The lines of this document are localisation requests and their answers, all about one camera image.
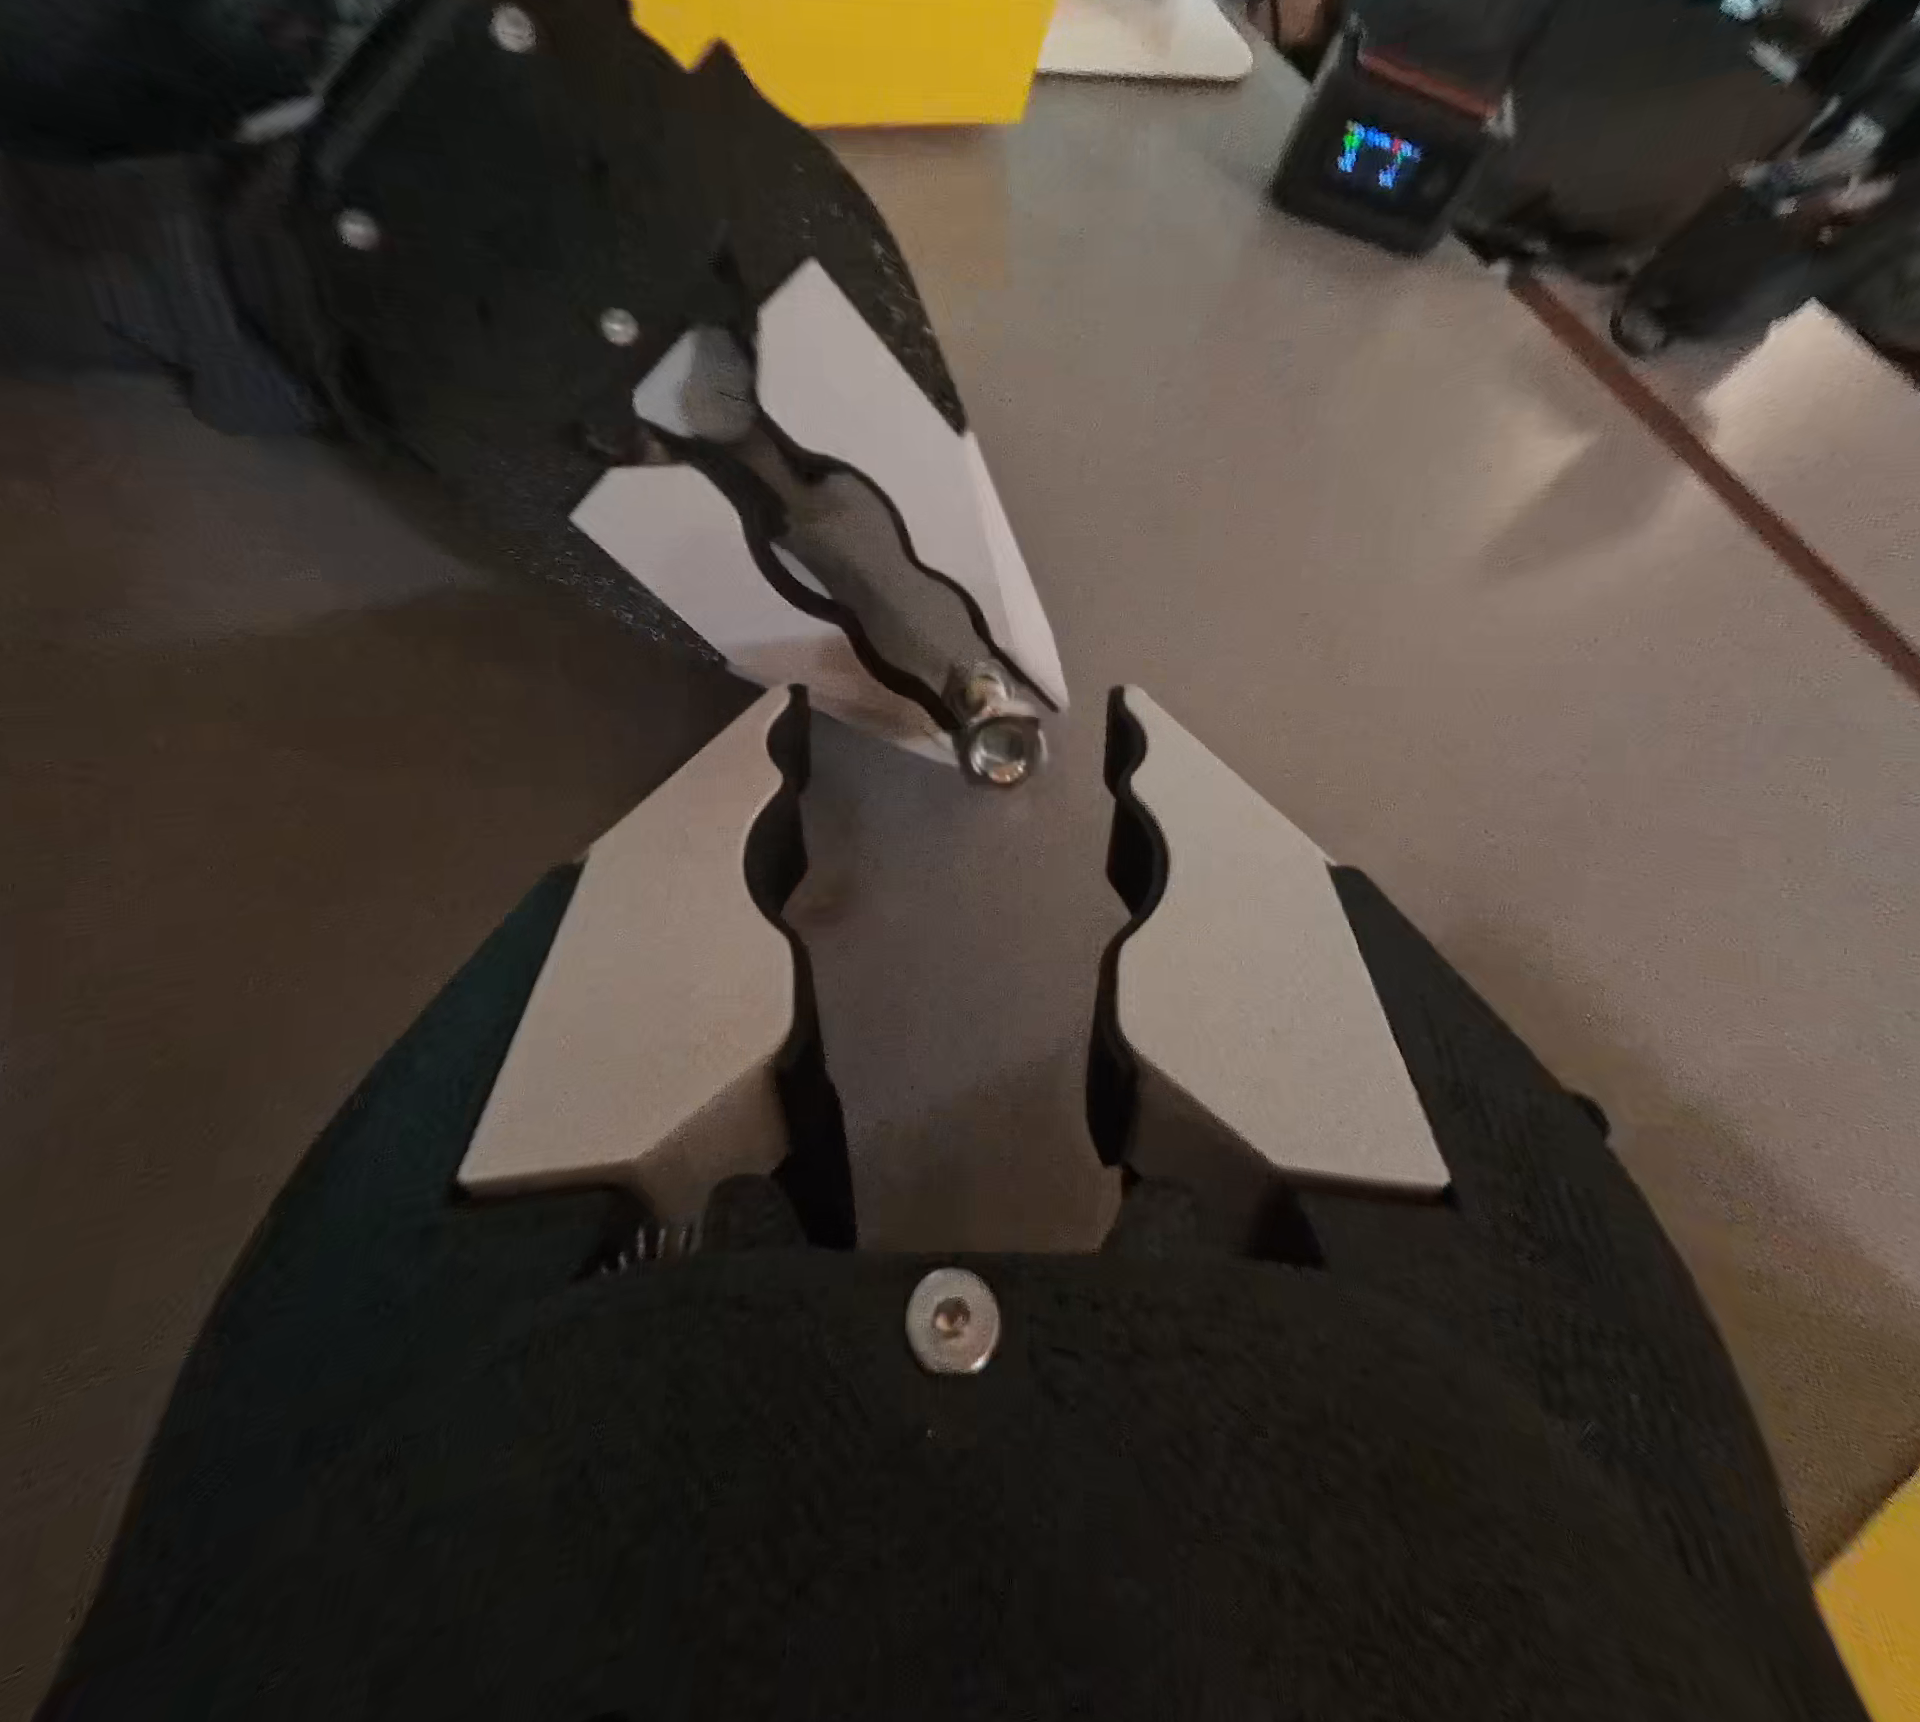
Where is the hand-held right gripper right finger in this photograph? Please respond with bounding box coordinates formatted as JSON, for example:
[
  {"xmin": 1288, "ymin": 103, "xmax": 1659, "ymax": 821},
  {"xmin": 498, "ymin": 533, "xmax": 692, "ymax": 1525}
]
[{"xmin": 1086, "ymin": 683, "xmax": 1452, "ymax": 1252}]

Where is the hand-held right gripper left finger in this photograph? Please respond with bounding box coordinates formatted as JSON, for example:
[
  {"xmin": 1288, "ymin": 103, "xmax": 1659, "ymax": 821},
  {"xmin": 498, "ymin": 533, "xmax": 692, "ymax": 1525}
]
[{"xmin": 457, "ymin": 683, "xmax": 861, "ymax": 1252}]

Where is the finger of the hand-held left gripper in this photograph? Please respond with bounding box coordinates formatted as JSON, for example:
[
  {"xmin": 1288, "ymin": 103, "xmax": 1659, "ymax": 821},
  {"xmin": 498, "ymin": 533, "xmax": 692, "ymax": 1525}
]
[
  {"xmin": 570, "ymin": 458, "xmax": 970, "ymax": 768},
  {"xmin": 637, "ymin": 257, "xmax": 1071, "ymax": 713}
]

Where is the person's left forearm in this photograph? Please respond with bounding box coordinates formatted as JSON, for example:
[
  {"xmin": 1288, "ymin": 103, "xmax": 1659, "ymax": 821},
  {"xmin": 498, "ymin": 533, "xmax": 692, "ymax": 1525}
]
[{"xmin": 0, "ymin": 146, "xmax": 393, "ymax": 442}]

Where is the black device with screen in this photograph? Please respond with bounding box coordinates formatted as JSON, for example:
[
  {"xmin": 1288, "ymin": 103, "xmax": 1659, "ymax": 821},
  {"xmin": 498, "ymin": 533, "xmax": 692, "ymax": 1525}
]
[{"xmin": 1272, "ymin": 0, "xmax": 1578, "ymax": 253}]

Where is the black bag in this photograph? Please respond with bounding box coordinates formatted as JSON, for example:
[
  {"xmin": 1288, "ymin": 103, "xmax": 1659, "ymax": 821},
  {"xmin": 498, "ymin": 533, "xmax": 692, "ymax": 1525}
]
[{"xmin": 1441, "ymin": 0, "xmax": 1862, "ymax": 270}]

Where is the black pouch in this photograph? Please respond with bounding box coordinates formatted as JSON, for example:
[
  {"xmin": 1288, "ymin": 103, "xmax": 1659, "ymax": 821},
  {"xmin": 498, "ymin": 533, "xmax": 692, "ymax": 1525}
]
[{"xmin": 1613, "ymin": 175, "xmax": 1920, "ymax": 359}]

